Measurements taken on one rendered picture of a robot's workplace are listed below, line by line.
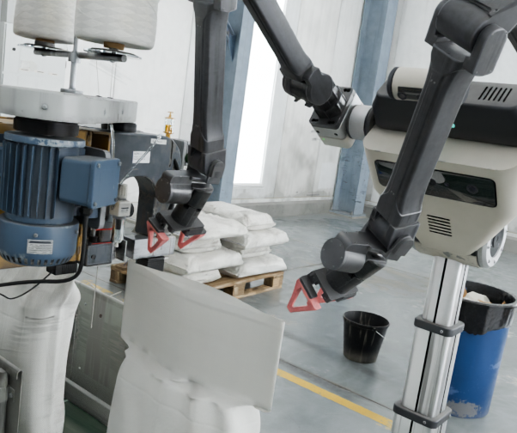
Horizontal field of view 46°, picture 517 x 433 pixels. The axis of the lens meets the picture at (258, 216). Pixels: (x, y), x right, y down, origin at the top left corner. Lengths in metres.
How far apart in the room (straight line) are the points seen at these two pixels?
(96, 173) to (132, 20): 0.32
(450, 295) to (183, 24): 5.87
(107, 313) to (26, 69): 3.40
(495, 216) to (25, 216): 1.00
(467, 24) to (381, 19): 9.27
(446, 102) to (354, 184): 9.13
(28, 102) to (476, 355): 2.73
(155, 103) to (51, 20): 5.47
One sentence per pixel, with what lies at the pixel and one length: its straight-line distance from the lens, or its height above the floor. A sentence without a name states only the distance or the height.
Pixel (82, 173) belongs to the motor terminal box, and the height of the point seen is 1.28.
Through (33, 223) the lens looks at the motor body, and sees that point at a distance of 1.21.
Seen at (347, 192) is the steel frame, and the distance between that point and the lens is 10.13.
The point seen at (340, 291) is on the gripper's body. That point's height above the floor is 1.12.
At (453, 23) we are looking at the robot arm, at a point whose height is 1.59.
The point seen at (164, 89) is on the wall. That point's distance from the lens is 7.00.
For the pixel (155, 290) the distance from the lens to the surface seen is 1.48.
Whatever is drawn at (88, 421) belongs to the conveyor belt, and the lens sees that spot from 2.14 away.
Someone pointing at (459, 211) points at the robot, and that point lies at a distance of 1.50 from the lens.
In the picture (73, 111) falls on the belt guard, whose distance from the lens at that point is 1.17.
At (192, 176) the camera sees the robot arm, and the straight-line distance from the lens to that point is 1.33.
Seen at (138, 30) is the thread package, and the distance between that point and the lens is 1.28.
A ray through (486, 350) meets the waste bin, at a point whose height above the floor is 0.39.
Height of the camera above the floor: 1.43
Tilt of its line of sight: 9 degrees down
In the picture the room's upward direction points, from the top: 8 degrees clockwise
